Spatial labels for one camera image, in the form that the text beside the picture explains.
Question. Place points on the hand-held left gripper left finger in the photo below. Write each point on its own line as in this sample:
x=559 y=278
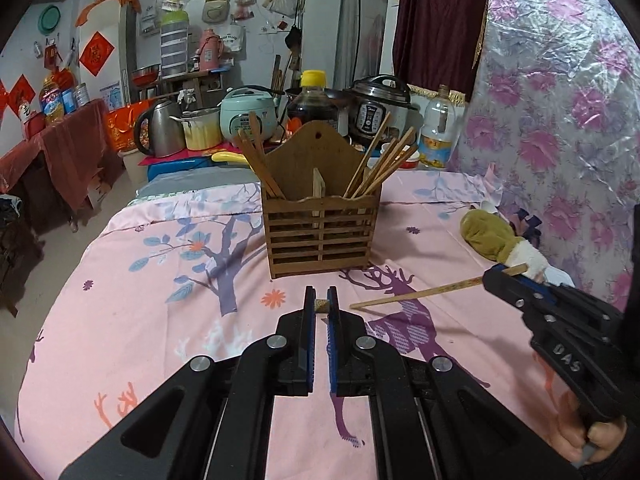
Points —
x=311 y=350

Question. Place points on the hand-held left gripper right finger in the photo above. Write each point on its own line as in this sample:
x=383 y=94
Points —
x=332 y=350

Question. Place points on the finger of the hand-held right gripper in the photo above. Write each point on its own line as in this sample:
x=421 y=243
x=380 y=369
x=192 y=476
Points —
x=510 y=290
x=542 y=287

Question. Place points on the wooden chopstick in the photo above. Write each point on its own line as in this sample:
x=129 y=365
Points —
x=321 y=306
x=425 y=293

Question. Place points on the wooden chopstick holder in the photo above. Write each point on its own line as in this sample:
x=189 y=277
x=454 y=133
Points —
x=320 y=230

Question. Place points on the bundle of wooden chopsticks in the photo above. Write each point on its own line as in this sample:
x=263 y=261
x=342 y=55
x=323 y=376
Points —
x=380 y=165
x=257 y=160

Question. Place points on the person's right hand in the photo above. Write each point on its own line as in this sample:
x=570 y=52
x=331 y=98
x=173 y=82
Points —
x=565 y=432

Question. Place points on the olive green toy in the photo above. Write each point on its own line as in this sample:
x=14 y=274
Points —
x=487 y=232

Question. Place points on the red and white bowl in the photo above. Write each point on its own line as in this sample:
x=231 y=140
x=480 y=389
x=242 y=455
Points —
x=409 y=161

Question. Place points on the pink printed blanket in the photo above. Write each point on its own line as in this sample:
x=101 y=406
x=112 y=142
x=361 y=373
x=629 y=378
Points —
x=150 y=300

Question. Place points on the clear oil bottle yellow label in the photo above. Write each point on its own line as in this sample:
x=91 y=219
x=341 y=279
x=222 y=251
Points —
x=439 y=135

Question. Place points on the floral foil sheet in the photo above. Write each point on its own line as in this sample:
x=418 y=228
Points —
x=560 y=110

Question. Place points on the grey cushion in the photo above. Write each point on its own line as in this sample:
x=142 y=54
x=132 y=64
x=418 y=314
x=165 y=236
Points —
x=200 y=185

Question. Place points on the yellow frying pan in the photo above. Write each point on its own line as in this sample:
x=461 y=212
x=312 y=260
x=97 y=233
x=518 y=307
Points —
x=227 y=156

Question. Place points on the black steel pressure cooker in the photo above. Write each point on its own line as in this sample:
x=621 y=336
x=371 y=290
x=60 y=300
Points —
x=372 y=105

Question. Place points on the light green rice cooker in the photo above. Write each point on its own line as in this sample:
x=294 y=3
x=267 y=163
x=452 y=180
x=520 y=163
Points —
x=240 y=117

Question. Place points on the soy sauce bottle yellow cap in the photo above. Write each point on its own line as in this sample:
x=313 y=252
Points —
x=311 y=105

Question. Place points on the steel pot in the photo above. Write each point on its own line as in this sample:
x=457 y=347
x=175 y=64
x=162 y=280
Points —
x=200 y=130

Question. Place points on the steel electric kettle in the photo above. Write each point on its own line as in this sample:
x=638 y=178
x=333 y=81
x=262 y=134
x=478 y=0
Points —
x=162 y=127

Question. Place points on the dark red curtain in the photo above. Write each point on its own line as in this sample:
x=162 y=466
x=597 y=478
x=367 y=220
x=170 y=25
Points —
x=440 y=20

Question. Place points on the red gift box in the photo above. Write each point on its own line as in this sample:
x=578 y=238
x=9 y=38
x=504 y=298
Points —
x=122 y=127

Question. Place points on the table with red cloth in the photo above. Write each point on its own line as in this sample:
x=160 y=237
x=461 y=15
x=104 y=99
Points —
x=65 y=160

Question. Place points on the pink thermos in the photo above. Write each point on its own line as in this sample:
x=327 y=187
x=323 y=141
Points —
x=210 y=52

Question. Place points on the red basin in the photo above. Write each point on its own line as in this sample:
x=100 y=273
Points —
x=146 y=75

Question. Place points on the stacked steel lunch container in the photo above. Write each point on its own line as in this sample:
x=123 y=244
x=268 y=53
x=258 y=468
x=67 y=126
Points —
x=174 y=45

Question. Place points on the blue tin can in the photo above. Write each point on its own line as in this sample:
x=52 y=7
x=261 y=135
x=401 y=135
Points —
x=75 y=97

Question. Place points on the white refrigerator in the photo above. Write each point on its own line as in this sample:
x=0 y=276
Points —
x=122 y=50

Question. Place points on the beige hanging bag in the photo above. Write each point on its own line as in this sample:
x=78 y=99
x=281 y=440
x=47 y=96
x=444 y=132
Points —
x=216 y=6

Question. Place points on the large cooking oil bottle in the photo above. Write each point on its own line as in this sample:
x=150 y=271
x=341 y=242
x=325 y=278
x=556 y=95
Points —
x=56 y=100

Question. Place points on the red diamond paper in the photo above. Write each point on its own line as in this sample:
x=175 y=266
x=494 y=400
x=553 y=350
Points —
x=97 y=54

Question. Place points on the green plate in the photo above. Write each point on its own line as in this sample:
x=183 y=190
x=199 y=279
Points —
x=49 y=18

